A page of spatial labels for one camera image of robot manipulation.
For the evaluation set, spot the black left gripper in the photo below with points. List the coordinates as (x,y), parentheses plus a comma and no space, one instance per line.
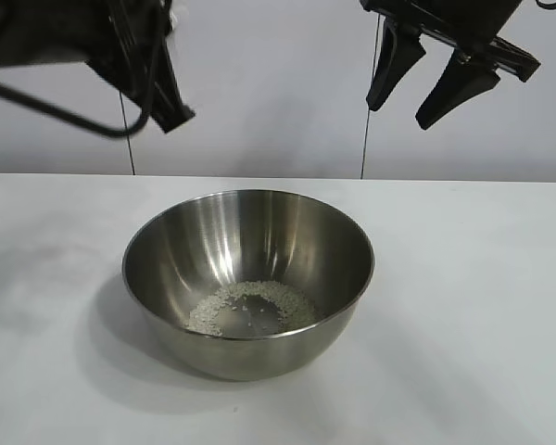
(134,55)

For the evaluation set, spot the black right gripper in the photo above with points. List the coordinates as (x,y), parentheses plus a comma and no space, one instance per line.
(454,16)

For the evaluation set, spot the stainless steel mixing bowl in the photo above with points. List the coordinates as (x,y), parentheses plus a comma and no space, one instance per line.
(245,250)

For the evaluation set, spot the white rice grains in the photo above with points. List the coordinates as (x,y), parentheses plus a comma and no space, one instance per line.
(287,296)

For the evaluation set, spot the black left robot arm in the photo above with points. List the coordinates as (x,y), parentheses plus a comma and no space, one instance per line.
(37,32)

